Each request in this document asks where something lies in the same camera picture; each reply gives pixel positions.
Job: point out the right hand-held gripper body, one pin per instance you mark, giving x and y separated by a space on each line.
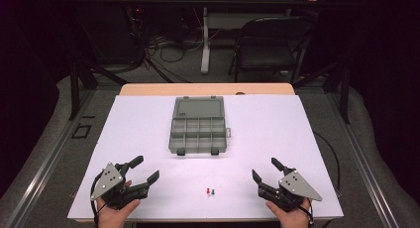
297 186

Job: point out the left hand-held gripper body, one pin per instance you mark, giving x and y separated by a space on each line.
107 181

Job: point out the red push pin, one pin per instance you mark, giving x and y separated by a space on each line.
208 190

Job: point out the grey compartment organizer box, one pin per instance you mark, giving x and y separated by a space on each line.
198 135

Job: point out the person's right hand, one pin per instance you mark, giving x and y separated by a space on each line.
294 219

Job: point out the person's left hand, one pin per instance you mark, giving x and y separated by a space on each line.
114 218

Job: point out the white table mat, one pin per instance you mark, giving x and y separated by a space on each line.
264 135

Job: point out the short black tape strip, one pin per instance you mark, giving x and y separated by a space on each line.
88 116

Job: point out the black metal stand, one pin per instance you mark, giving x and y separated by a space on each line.
74 89
345 92

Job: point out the light wooden table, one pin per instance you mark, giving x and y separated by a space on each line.
204 88

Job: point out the black folding chair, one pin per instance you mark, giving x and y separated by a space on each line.
264 57

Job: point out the white table leg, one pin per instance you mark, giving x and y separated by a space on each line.
205 53

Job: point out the aluminium floor rail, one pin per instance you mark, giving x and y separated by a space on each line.
49 158
360 162

